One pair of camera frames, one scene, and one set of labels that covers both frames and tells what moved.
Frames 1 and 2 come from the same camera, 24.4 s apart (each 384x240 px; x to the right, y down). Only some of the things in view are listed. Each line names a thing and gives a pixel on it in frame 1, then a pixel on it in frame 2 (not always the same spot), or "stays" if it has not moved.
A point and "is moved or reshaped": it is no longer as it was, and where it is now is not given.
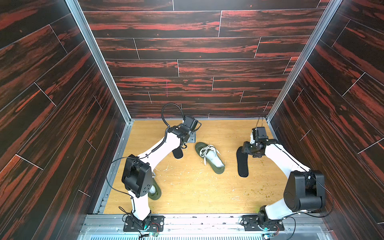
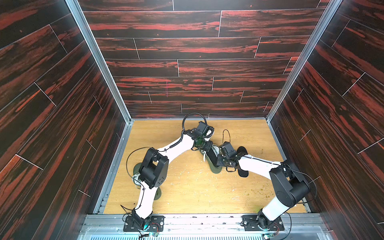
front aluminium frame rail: x=111 y=227 stays
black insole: x=178 y=152 is moved or reshaped
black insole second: x=242 y=159 stays
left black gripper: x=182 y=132 to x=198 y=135
